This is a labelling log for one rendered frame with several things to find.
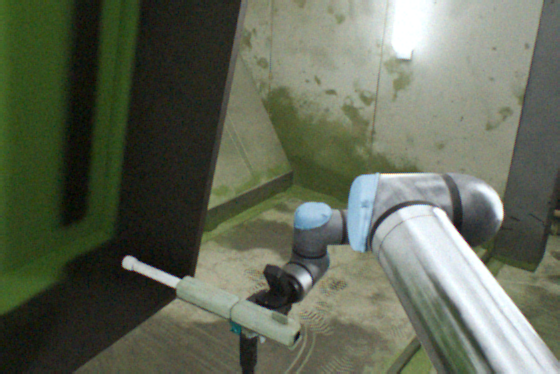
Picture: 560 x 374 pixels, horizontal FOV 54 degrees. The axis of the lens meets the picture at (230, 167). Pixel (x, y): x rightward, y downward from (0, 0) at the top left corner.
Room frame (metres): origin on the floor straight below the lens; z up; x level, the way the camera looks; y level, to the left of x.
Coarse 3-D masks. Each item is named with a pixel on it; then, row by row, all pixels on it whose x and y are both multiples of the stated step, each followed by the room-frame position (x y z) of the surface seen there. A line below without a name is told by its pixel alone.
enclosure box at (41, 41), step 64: (0, 0) 1.09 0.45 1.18; (64, 0) 1.22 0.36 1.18; (128, 0) 1.34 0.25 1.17; (192, 0) 1.24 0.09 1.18; (0, 64) 1.10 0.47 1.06; (64, 64) 1.24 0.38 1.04; (128, 64) 1.35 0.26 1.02; (192, 64) 1.24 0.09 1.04; (0, 128) 1.12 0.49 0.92; (64, 128) 1.27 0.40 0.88; (128, 128) 1.36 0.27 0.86; (192, 128) 1.24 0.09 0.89; (0, 192) 1.14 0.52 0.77; (64, 192) 1.30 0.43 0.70; (128, 192) 1.36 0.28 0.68; (192, 192) 1.24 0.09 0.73; (0, 256) 1.16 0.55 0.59; (64, 256) 1.28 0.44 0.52; (192, 256) 1.24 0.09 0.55; (0, 320) 1.02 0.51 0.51; (64, 320) 1.05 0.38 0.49; (128, 320) 1.08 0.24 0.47
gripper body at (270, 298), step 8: (288, 280) 1.16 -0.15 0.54; (272, 288) 1.13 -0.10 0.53; (296, 288) 1.15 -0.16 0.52; (256, 296) 1.10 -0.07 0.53; (264, 296) 1.10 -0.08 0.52; (272, 296) 1.10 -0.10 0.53; (280, 296) 1.10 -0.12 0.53; (288, 296) 1.15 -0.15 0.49; (296, 296) 1.15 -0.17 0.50; (264, 304) 1.08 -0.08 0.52; (272, 304) 1.07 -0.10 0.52; (280, 304) 1.07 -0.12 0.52; (288, 304) 1.10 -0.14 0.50
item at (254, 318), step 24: (144, 264) 1.18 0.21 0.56; (192, 288) 1.07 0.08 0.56; (216, 288) 1.07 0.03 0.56; (216, 312) 1.03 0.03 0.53; (240, 312) 0.99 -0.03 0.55; (264, 312) 0.99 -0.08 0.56; (240, 336) 1.01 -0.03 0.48; (264, 336) 0.96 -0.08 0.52; (288, 336) 0.93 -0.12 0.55; (240, 360) 1.01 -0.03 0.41
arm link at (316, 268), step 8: (296, 256) 1.24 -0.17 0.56; (328, 256) 1.28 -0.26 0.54; (296, 264) 1.21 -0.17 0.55; (304, 264) 1.21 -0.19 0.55; (312, 264) 1.22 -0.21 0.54; (320, 264) 1.23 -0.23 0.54; (328, 264) 1.27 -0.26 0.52; (312, 272) 1.20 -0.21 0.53; (320, 272) 1.23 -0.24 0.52; (312, 280) 1.19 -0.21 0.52
